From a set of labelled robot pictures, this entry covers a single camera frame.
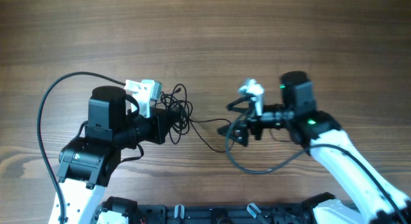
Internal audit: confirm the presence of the black cable bundle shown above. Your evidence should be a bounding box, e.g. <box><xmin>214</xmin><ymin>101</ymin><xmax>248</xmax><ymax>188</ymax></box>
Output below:
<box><xmin>157</xmin><ymin>83</ymin><xmax>237</xmax><ymax>154</ymax></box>

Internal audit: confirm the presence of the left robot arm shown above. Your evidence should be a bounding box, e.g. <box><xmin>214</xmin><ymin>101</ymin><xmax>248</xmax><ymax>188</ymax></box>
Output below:
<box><xmin>49</xmin><ymin>86</ymin><xmax>180</xmax><ymax>223</ymax></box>

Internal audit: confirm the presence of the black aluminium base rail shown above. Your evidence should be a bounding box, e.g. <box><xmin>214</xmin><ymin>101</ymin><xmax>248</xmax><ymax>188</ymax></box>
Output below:
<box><xmin>138</xmin><ymin>203</ymin><xmax>316</xmax><ymax>224</ymax></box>

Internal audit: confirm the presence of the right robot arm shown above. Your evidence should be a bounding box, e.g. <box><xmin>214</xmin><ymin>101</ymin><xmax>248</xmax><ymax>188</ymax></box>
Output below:
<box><xmin>217</xmin><ymin>71</ymin><xmax>410</xmax><ymax>223</ymax></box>

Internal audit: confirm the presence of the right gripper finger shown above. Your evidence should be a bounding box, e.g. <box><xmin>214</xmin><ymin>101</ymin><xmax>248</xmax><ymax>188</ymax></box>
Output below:
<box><xmin>217</xmin><ymin>123</ymin><xmax>249</xmax><ymax>146</ymax></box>
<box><xmin>226</xmin><ymin>96</ymin><xmax>253</xmax><ymax>114</ymax></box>

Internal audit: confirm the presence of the left black camera cable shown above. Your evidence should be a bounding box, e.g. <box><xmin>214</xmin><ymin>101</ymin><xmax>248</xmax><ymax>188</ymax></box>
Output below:
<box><xmin>37</xmin><ymin>71</ymin><xmax>127</xmax><ymax>224</ymax></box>

